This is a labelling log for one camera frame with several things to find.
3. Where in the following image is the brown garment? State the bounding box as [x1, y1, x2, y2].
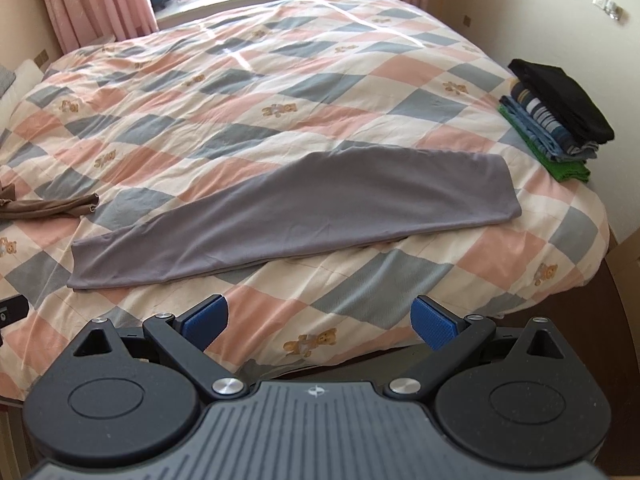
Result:
[0, 184, 100, 221]

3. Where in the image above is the grey purple garment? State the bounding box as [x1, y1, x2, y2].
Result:
[67, 145, 522, 290]

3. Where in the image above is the green folded garment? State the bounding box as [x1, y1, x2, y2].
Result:
[498, 104, 591, 183]

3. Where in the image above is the blue denim folded garment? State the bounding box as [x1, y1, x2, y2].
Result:
[499, 96, 598, 162]

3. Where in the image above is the striped navy folded garment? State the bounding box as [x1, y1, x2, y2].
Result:
[511, 80, 593, 156]

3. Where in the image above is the grey houndstooth cushion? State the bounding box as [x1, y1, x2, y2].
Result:
[0, 65, 16, 98]

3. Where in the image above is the white pillow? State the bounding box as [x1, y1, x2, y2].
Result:
[1, 58, 43, 115]

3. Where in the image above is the black folded garment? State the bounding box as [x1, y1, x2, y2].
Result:
[508, 58, 615, 144]

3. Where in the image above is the white wall socket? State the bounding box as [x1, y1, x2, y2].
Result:
[592, 0, 623, 21]

